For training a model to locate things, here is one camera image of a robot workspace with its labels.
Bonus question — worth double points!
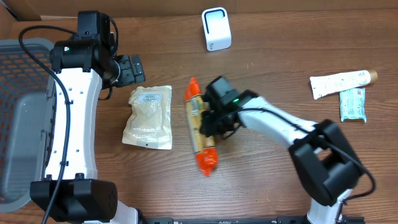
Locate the beige vacuum food pouch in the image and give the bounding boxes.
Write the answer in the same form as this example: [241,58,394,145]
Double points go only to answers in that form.
[122,85,172,150]

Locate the white bamboo print tube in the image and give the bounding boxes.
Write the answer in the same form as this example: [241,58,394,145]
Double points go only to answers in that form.
[310,70,378,100]

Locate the teal wet wipes pack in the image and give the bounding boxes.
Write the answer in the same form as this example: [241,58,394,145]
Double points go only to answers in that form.
[340,88,367,122]

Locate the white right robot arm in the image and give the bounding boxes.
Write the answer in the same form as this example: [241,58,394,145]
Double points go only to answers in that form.
[200,76,364,223]

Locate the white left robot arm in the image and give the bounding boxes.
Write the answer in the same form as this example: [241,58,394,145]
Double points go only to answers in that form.
[30,11,145,224]

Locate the white barcode scanner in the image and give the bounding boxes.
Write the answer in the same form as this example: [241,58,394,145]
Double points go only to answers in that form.
[201,7,232,52]

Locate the grey plastic shopping basket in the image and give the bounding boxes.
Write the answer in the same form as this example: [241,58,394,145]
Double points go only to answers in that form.
[1,40,56,213]

